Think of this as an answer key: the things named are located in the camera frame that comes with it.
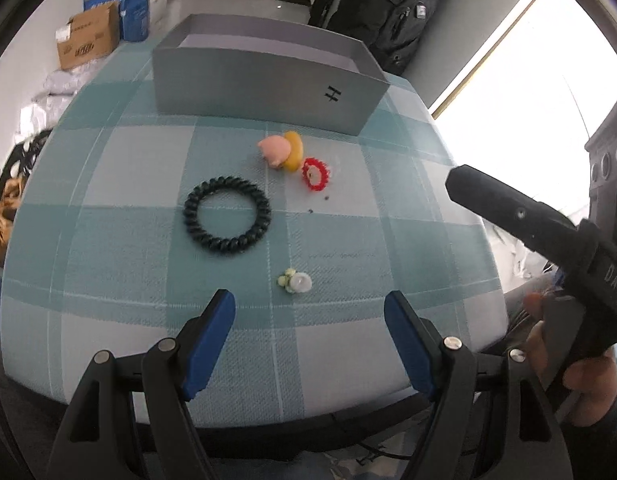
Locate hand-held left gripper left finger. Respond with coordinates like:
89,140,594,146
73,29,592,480
46,288,236,480

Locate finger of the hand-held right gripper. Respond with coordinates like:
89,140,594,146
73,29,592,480
446,164,584,268

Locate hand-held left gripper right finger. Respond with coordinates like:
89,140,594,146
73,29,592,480
383,290,574,480

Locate white flower hair clip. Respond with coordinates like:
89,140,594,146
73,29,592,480
277,268,313,294

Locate black spiral hair tie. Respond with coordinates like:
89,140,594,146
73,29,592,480
183,175,272,257

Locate grey cardboard box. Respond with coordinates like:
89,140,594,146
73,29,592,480
152,14,392,137

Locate person's right hand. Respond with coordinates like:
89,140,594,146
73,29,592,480
523,291,617,428

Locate person's grey pants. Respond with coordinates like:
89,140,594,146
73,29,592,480
503,280,562,346

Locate teal checked tablecloth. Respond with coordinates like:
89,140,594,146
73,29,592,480
0,40,509,428

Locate gold framed window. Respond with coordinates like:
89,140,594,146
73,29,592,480
429,0,617,211

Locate small red hair clip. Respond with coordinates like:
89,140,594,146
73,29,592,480
301,156,332,193

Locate pink pig hair clip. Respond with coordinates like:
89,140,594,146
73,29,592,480
257,134,292,169

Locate yellow duck hair clip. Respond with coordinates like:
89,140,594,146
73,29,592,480
281,130,305,172

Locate black backpack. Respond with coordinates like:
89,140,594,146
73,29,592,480
308,0,459,76

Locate brown bag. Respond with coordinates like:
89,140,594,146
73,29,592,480
0,175,26,266

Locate black patterned bag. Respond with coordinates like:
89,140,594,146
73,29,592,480
8,129,54,181

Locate clear plastic bags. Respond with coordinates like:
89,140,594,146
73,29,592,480
19,57,109,136

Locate brown cardboard carton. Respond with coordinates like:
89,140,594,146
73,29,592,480
55,1,122,71

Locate blue bag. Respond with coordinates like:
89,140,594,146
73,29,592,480
119,0,152,42

